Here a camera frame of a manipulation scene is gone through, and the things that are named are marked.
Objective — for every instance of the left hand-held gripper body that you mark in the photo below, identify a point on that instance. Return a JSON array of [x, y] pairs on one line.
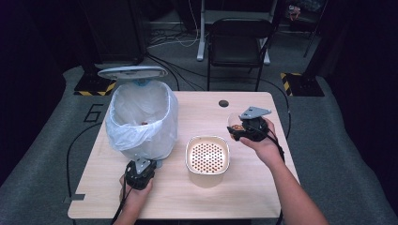
[[140, 175]]

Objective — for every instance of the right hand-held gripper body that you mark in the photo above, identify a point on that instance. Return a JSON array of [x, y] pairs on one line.
[[255, 129]]

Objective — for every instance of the orange food pieces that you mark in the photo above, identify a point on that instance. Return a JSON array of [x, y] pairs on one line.
[[237, 127]]

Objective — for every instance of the white plastic trash bag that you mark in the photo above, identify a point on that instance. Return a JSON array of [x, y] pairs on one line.
[[137, 140]]

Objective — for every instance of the beige strainer bowl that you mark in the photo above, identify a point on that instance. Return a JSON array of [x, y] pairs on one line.
[[208, 157]]

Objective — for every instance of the white pedal trash can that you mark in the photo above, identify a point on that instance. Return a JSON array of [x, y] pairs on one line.
[[131, 72]]

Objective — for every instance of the person's right hand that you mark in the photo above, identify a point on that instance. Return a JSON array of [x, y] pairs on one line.
[[269, 146]]

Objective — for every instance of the person's left hand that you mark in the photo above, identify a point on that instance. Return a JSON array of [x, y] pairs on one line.
[[134, 200]]

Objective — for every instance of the black table grommet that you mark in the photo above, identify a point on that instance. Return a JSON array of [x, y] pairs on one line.
[[223, 103]]

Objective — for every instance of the grey tape piece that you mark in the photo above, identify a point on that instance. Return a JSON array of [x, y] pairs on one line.
[[75, 197]]

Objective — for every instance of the black folding chair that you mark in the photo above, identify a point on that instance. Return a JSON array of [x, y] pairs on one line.
[[239, 47]]

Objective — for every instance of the black metal stand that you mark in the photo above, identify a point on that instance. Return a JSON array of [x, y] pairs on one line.
[[313, 34]]

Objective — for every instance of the dark cabinet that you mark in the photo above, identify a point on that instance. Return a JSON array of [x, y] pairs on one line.
[[115, 31]]

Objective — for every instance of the black yellow striped base plate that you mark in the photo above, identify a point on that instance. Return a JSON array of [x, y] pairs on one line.
[[94, 86], [305, 86]]

